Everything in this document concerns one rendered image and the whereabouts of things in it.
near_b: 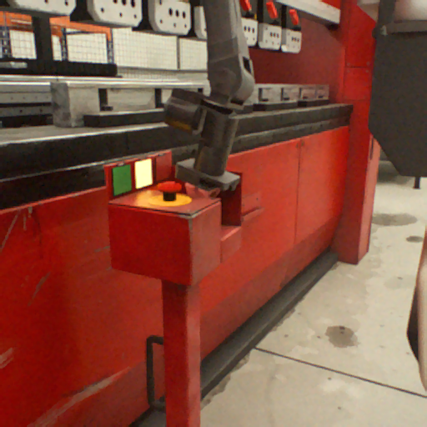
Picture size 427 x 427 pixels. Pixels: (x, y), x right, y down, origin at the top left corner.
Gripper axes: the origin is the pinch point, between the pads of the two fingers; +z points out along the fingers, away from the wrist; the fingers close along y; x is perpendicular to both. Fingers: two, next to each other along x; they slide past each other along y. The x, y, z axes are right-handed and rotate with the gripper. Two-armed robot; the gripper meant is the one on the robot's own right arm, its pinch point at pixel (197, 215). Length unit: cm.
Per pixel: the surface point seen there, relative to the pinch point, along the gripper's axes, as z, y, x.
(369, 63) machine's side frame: -32, 6, -173
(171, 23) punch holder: -30, 37, -37
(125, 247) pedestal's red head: 3.5, 4.5, 15.1
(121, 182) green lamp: -5.4, 9.8, 11.7
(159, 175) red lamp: -4.5, 9.6, 0.0
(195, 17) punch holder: -33, 38, -51
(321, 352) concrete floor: 68, -29, -79
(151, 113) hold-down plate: -9.6, 28.4, -22.5
